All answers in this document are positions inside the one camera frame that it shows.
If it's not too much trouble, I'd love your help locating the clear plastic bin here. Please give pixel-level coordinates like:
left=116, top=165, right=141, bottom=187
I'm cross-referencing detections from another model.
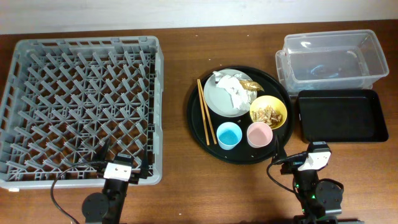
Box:
left=275, top=29, right=389, bottom=96

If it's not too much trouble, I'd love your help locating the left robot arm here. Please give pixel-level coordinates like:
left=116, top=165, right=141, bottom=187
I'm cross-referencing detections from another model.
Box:
left=81, top=139, right=149, bottom=223

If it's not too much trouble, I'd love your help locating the black rectangular tray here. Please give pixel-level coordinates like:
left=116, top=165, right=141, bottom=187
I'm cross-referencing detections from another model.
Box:
left=297, top=90, right=389, bottom=142

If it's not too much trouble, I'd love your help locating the grey dishwasher rack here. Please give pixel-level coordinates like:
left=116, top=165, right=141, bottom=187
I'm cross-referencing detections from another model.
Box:
left=1, top=36, right=164, bottom=191

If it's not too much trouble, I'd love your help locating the blue cup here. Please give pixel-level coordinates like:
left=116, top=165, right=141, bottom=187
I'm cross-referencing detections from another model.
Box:
left=216, top=122, right=243, bottom=151

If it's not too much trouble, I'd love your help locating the pink cup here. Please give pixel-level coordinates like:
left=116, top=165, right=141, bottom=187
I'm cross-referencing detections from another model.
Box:
left=246, top=122, right=273, bottom=148

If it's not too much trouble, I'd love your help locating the food scraps pile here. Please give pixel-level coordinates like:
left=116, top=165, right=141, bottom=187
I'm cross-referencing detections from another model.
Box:
left=251, top=106, right=283, bottom=128

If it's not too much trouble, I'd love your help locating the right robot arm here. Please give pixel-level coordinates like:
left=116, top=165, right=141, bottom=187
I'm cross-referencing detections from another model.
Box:
left=266, top=138, right=344, bottom=223

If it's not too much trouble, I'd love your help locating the wooden chopstick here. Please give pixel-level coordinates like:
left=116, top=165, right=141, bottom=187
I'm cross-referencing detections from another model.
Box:
left=197, top=79, right=210, bottom=146
left=200, top=80, right=217, bottom=144

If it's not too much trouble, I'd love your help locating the grey plate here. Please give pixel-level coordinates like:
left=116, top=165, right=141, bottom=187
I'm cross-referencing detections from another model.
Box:
left=203, top=72, right=253, bottom=118

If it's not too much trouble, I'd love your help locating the yellow bowl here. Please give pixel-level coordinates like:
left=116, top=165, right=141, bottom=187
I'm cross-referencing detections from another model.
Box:
left=249, top=95, right=287, bottom=129

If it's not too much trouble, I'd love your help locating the gold snack wrapper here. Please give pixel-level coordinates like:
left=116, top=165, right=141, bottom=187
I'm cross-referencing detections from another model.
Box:
left=239, top=80, right=264, bottom=91

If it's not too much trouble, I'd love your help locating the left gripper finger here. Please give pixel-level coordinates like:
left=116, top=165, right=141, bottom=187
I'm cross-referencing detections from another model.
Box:
left=96, top=139, right=110, bottom=162
left=139, top=149, right=149, bottom=179

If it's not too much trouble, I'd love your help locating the white napkin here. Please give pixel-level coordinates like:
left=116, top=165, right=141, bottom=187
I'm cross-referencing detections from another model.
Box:
left=213, top=69, right=257, bottom=111

